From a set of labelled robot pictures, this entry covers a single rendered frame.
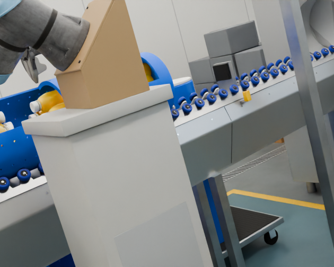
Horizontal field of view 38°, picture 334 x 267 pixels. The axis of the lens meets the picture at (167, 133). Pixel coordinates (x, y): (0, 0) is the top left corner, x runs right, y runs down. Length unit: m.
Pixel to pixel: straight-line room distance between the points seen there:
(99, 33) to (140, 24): 4.62
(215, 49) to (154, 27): 1.03
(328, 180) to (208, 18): 4.33
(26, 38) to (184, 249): 0.69
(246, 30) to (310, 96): 2.97
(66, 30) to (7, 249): 0.75
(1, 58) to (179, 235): 0.66
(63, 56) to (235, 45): 3.86
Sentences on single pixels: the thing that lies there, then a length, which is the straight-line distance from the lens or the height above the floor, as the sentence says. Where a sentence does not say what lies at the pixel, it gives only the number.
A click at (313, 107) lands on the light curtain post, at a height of 0.80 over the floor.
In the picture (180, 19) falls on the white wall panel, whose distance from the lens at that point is 6.15.
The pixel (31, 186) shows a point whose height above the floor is 0.92.
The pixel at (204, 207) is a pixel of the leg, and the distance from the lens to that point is 2.33.
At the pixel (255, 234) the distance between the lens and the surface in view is 2.71.
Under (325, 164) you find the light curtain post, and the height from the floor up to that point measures 0.53.
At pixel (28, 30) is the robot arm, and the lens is 1.28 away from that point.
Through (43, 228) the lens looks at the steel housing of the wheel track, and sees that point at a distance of 1.71.
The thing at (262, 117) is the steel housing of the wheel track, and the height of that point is 0.79.
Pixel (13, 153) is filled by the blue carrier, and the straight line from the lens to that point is 1.63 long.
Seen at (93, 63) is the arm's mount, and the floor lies 1.25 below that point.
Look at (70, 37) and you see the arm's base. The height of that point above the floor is 1.33.
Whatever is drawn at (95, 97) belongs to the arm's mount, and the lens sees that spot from 1.21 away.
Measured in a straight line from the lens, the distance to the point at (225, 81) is 2.36.
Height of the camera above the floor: 1.27
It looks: 11 degrees down
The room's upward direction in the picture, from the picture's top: 16 degrees counter-clockwise
